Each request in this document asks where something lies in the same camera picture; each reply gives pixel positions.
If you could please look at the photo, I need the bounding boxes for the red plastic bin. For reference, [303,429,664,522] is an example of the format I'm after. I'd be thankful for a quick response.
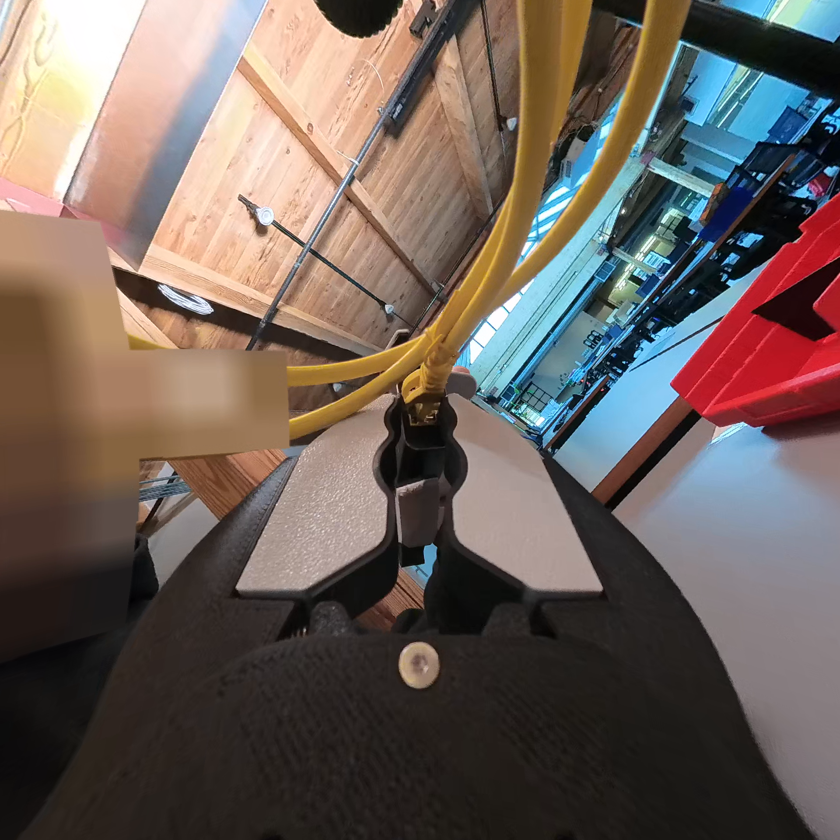
[671,197,840,429]

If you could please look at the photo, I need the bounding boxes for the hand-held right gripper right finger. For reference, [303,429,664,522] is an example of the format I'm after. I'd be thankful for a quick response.
[425,394,605,619]

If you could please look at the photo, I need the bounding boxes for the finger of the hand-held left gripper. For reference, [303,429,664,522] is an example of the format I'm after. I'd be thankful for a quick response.
[398,480,439,547]

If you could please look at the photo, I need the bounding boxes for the black ethernet splitter box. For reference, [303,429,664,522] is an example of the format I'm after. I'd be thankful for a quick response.
[394,420,454,490]

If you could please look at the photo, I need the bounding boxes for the yellow ethernet cable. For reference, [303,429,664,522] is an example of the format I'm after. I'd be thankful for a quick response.
[128,0,683,442]

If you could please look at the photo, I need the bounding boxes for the black stand pole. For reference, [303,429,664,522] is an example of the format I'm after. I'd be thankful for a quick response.
[591,0,840,99]

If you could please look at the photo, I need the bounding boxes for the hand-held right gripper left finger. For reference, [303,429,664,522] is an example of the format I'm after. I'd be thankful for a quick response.
[235,395,401,616]

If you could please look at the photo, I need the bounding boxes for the black bin divider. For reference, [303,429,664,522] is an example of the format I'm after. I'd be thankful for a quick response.
[751,259,840,342]

